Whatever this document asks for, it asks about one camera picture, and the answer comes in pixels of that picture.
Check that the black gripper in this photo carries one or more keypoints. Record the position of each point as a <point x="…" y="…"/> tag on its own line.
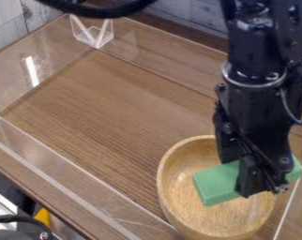
<point x="256" y="112"/>

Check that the green rectangular block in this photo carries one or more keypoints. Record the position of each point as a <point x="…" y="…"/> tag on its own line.
<point x="216" y="183"/>

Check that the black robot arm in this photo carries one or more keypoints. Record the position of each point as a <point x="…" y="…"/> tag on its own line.
<point x="265" y="32"/>

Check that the brown wooden bowl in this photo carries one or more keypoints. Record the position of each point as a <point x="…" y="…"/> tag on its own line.
<point x="233" y="220"/>

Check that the yellow and black device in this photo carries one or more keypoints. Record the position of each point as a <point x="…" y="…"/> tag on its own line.
<point x="43" y="215"/>

